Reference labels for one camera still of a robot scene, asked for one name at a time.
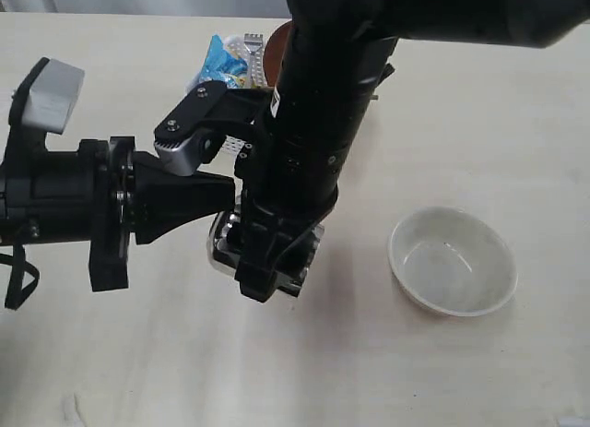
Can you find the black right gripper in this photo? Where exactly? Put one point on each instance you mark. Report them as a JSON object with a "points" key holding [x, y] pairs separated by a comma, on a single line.
{"points": [[257, 214]]}

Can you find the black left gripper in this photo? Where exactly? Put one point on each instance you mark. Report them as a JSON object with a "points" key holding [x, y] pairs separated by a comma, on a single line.
{"points": [[136, 197]]}

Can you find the shiny steel cup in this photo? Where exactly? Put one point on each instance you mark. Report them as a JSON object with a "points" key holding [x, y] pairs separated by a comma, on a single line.
{"points": [[271, 261]]}

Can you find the white perforated plastic basket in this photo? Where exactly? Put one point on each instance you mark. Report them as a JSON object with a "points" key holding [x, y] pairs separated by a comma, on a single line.
{"points": [[233, 107]]}

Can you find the white ceramic bowl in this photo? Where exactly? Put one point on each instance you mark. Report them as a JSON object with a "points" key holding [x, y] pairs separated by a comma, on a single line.
{"points": [[451, 263]]}

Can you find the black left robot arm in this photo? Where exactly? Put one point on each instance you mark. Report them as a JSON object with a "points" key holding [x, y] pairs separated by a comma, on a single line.
{"points": [[47, 196]]}

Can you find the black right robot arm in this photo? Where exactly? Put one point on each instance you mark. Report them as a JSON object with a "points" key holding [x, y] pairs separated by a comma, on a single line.
{"points": [[336, 56]]}

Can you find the blue snack packet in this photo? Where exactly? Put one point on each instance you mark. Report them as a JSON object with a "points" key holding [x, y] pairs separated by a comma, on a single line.
{"points": [[221, 65]]}

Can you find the silver metal fork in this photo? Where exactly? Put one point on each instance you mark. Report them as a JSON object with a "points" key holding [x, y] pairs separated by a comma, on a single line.
{"points": [[254, 45]]}

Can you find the round brown wooden plate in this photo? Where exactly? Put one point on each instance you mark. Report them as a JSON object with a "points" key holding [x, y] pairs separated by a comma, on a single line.
{"points": [[273, 53]]}

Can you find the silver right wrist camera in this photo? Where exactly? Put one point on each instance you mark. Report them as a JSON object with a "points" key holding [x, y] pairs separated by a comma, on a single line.
{"points": [[184, 156]]}

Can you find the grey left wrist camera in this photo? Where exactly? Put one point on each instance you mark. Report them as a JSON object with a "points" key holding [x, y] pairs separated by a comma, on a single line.
{"points": [[46, 97]]}

